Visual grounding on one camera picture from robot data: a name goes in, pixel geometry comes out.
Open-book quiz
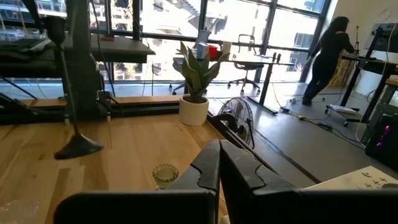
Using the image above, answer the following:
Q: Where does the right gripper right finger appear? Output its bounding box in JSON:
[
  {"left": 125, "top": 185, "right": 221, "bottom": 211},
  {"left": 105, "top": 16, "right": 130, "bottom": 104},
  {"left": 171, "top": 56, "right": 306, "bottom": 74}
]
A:
[{"left": 220, "top": 139, "right": 398, "bottom": 224}]

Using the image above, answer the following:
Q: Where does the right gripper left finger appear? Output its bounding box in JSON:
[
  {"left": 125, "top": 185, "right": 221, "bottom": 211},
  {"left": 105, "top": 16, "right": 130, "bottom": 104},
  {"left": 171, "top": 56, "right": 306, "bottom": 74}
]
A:
[{"left": 54, "top": 139, "right": 221, "bottom": 224}]

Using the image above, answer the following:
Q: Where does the ribbed glass candle holder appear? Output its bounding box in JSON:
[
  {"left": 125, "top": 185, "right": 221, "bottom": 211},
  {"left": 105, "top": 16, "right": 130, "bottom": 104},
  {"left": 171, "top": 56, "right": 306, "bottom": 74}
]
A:
[
  {"left": 0, "top": 198, "right": 40, "bottom": 224},
  {"left": 152, "top": 164, "right": 180, "bottom": 190}
]

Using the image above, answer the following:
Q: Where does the black tall candlestick holder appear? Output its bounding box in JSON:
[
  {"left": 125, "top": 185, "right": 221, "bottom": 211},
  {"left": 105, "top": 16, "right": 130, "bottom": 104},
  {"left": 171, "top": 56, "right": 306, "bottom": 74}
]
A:
[{"left": 42, "top": 15, "right": 104, "bottom": 161}]

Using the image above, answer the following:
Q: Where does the black floor fan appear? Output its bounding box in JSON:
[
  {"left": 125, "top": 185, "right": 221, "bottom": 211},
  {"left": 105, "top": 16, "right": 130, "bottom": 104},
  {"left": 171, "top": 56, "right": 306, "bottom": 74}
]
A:
[{"left": 217, "top": 97, "right": 255, "bottom": 149}]

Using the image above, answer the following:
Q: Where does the snake plant in white pot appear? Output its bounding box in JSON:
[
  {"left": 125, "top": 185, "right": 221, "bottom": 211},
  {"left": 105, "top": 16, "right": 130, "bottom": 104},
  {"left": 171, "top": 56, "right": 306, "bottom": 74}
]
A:
[{"left": 172, "top": 41, "right": 231, "bottom": 127}]

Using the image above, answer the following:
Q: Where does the wheeled dolly with white box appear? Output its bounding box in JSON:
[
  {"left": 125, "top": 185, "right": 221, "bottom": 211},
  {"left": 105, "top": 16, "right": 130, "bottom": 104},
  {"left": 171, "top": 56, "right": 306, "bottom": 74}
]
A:
[{"left": 325, "top": 104, "right": 358, "bottom": 128}]

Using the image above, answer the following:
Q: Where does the black computer tower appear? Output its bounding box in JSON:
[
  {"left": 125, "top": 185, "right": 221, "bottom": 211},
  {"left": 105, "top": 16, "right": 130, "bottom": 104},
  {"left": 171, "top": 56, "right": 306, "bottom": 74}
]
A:
[{"left": 365, "top": 114, "right": 398, "bottom": 170}]

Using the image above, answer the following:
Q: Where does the black-legged office desk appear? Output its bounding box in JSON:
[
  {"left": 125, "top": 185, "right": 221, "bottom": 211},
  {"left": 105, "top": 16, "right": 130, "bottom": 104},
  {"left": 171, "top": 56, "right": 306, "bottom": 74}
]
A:
[{"left": 217, "top": 51, "right": 295, "bottom": 115}]

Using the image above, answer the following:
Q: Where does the black office chair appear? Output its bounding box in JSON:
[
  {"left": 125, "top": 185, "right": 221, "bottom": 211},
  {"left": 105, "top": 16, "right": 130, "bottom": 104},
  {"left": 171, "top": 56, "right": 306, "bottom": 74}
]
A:
[{"left": 228, "top": 34, "right": 265, "bottom": 94}]

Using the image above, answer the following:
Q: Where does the person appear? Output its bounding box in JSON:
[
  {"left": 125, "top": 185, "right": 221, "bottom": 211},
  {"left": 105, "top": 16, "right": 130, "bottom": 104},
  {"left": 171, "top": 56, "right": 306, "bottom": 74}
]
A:
[{"left": 300, "top": 16, "right": 356, "bottom": 107}]

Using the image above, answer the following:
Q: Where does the grey desk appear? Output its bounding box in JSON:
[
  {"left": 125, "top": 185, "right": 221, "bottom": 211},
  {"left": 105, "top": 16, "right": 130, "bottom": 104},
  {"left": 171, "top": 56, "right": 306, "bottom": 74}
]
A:
[{"left": 0, "top": 32, "right": 156, "bottom": 78}]

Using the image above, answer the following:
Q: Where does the red container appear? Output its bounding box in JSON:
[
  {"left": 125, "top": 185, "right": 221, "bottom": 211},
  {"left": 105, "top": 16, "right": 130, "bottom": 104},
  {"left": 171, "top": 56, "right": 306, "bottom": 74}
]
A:
[{"left": 208, "top": 45, "right": 220, "bottom": 62}]

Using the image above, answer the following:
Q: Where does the blue white box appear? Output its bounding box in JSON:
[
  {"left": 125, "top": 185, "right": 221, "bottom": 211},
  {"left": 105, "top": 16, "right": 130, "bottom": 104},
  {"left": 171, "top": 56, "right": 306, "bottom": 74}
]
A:
[{"left": 196, "top": 42, "right": 210, "bottom": 60}]

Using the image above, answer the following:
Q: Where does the black aluminium table frame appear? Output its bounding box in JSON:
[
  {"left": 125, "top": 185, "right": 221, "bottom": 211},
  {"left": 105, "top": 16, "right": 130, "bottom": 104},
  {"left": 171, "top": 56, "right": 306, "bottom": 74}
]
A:
[{"left": 0, "top": 93, "right": 274, "bottom": 175}]

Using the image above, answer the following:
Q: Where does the black workstation frame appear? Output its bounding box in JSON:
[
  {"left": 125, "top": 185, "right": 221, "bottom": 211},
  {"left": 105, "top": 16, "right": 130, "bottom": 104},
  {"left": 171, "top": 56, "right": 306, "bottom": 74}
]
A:
[{"left": 340, "top": 26, "right": 398, "bottom": 125}]

